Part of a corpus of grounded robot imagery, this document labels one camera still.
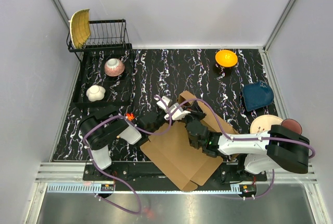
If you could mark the cream floral plate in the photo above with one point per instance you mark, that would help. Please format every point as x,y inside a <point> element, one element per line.
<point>264,122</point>

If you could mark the red orange leaf toy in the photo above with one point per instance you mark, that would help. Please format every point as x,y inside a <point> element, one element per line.
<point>130,116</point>

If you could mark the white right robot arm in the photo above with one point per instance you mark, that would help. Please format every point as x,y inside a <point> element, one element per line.
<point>278,147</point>

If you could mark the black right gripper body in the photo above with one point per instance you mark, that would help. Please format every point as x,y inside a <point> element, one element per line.
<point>193,115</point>

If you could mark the brown cardboard box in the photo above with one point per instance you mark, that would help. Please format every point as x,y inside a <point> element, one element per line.
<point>185,166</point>

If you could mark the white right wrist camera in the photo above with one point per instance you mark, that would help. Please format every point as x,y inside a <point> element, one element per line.
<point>178,114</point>

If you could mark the controller box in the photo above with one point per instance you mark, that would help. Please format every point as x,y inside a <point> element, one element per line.
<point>107,187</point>
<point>249,189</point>

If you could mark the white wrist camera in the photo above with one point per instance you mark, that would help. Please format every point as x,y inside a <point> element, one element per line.
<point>178,114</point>
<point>163,102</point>

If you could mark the pink glass cup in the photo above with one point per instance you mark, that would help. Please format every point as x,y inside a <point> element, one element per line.
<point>292,125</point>

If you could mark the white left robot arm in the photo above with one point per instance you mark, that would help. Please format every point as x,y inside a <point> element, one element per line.
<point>137,133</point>

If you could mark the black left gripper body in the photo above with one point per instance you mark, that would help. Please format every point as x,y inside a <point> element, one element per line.
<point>160,121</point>

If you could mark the white flower-shaped bowl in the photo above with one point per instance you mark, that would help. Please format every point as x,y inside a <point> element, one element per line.
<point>95,93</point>

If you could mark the aluminium frame rail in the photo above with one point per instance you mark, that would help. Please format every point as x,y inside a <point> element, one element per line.
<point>75,172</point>

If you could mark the black wire dish rack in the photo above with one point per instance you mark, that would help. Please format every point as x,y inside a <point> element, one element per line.
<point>108,39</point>

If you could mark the dark blue bowl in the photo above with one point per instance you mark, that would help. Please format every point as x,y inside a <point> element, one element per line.
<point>257,95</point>

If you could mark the yellow woven plate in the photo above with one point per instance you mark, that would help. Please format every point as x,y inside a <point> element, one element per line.
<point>79,28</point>

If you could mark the right controller box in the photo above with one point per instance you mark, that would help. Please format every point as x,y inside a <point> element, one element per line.
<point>249,189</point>

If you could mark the left controller box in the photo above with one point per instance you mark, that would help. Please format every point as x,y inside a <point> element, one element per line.
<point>107,187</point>

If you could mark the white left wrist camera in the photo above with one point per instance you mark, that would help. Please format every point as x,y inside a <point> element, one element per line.
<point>163,102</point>

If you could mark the red patterned bowl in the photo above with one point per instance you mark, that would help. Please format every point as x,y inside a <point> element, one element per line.
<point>114,67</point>

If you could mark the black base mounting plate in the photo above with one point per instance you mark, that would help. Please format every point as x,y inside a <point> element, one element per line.
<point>145,176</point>

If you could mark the black marble pattern mat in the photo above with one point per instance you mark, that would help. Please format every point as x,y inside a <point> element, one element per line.
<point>169,72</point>

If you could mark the orange bowl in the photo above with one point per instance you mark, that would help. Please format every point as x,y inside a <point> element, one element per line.
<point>226,58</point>

